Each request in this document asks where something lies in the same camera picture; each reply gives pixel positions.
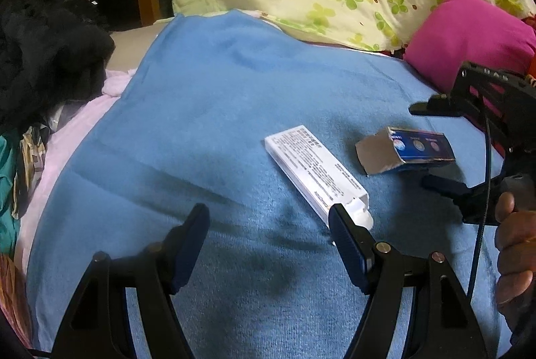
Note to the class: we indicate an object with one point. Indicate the white long medicine box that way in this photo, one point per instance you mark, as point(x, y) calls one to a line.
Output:
point(318, 175)

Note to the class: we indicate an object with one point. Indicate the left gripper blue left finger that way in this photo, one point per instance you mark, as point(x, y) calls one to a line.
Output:
point(168, 265)

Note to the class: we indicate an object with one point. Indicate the magenta pillow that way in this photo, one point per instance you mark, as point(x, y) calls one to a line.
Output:
point(469, 30)

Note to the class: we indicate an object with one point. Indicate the teal garment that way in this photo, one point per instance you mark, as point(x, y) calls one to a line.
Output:
point(10, 226)

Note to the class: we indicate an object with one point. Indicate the black clothes pile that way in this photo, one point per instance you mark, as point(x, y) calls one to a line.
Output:
point(52, 51)

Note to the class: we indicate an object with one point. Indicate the blue towel blanket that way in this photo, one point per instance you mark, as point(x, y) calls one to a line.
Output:
point(189, 129)

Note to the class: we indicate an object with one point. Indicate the colourful patterned cloth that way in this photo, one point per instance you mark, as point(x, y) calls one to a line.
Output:
point(30, 166)

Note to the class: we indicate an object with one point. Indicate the pink white bed sheet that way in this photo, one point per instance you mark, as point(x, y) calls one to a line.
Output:
point(60, 147)

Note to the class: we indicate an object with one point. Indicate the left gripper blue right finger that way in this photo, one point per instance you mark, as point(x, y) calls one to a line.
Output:
point(373, 266)

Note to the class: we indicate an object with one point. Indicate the blue cardboard box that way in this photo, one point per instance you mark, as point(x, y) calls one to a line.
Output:
point(394, 148)

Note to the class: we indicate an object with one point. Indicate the person right hand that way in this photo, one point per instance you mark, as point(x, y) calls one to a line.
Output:
point(515, 240)

